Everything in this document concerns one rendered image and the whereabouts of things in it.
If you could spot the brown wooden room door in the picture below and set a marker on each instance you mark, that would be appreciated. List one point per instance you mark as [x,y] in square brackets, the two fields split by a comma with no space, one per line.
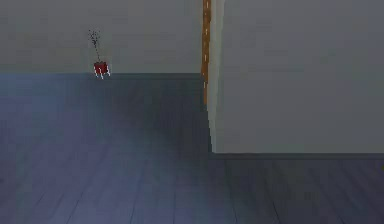
[206,40]

